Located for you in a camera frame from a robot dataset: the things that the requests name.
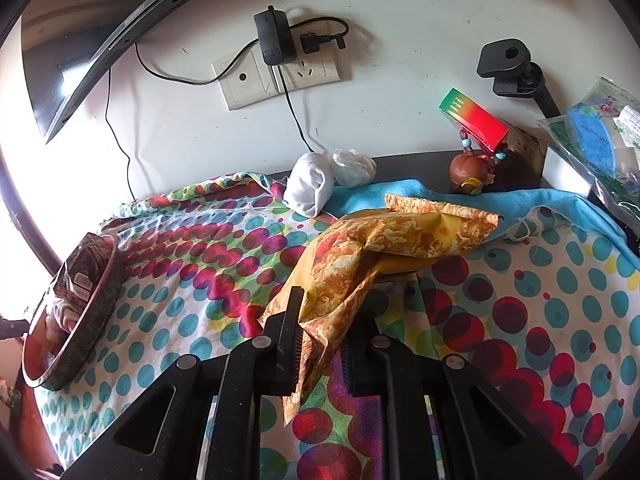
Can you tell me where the white sock bundle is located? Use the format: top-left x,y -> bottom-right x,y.
47,298 -> 85,333

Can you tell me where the yellow noodle snack packet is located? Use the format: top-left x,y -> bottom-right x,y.
259,194 -> 500,424

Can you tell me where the brown snack packet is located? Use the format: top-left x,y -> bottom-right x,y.
53,233 -> 114,308

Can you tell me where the clear plastic bag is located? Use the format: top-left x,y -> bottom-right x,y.
331,150 -> 378,188

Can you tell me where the round red rusty tray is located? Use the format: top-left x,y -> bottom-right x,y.
22,233 -> 124,391

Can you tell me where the blue cloth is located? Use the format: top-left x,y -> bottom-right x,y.
324,179 -> 628,252

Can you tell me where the polka dot tablecloth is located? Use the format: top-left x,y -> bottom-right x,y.
35,172 -> 639,479

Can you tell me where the brown bead figurine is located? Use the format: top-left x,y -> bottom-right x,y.
449,129 -> 508,196

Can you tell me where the green red gradient box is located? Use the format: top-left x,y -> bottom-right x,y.
438,88 -> 509,159

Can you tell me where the black plug in socket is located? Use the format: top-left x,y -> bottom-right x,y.
290,16 -> 350,54

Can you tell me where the black power adapter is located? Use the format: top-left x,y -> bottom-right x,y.
254,6 -> 297,66

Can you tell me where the curved monitor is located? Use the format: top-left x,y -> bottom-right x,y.
22,0 -> 190,141

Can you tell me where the clear bag with blue items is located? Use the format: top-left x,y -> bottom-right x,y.
538,77 -> 639,235

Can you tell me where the white wall socket plate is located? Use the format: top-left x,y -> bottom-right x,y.
218,27 -> 341,110

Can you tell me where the black power cable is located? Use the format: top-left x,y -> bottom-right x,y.
103,41 -> 317,201

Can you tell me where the black clamp mount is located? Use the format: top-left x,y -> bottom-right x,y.
476,38 -> 561,119

